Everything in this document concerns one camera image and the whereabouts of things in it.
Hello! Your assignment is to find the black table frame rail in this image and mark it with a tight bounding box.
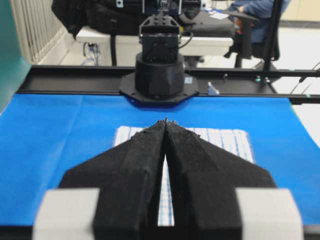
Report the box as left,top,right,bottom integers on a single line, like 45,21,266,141
17,65,320,106

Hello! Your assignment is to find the seated person in blue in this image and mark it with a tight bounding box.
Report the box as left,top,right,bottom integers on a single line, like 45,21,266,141
228,0,285,45

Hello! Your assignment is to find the black backpack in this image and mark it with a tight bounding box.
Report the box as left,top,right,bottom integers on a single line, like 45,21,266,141
51,0,147,37

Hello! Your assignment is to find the white desk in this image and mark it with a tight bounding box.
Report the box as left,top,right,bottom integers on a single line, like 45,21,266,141
75,24,235,67

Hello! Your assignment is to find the black office chair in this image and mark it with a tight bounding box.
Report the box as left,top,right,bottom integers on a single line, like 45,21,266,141
224,10,280,70

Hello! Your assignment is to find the white blue striped towel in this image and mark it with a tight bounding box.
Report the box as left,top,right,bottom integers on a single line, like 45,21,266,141
113,126,255,227

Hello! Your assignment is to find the blue table cloth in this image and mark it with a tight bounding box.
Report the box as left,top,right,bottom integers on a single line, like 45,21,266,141
0,94,320,226

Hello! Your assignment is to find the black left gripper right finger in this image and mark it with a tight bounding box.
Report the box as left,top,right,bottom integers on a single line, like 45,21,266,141
164,119,305,240

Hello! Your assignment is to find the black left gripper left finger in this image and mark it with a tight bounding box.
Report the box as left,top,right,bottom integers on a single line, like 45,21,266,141
32,119,167,240

